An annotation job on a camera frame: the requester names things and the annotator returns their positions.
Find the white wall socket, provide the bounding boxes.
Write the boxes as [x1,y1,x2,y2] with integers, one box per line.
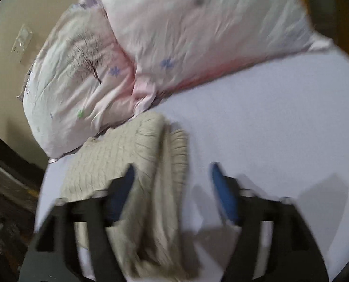
[9,24,34,64]

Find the pink floral right pillow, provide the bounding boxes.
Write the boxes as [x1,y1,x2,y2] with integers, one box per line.
[99,0,332,94]

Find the beige cable knit sweater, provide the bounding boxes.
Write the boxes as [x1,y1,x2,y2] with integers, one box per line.
[60,111,188,281]

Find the pink floral left pillow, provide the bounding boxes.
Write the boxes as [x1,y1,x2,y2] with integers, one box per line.
[19,0,155,159]

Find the pink floral pillow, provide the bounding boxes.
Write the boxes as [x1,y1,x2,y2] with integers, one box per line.
[99,0,332,94]
[19,0,155,159]

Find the lavender bed sheet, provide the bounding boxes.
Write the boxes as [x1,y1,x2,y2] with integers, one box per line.
[34,48,349,282]

